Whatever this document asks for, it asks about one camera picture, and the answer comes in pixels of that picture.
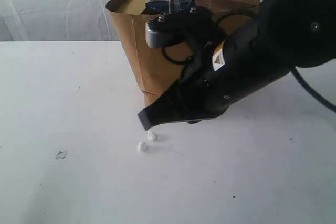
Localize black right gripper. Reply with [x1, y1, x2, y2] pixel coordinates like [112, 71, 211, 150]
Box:
[138, 19, 289, 131]

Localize white paper bit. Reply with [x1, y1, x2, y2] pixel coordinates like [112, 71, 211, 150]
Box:
[137, 141, 148, 152]
[147, 130, 158, 142]

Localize noodle packet blue and white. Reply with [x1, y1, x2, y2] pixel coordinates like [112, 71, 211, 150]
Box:
[141, 0, 196, 15]

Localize clear jar with gold lid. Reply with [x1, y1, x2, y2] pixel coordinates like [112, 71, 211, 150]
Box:
[117, 0, 148, 15]

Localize brown paper shopping bag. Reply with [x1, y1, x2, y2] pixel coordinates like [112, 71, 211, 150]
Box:
[106, 0, 182, 106]

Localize torn clear plastic scrap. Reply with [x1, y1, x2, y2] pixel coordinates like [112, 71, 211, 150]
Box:
[55, 150, 67, 160]

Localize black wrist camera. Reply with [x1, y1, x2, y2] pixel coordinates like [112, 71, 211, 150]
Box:
[145, 6, 213, 48]

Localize black cable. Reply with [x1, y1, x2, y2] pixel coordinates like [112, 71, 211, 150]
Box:
[160, 8, 336, 113]

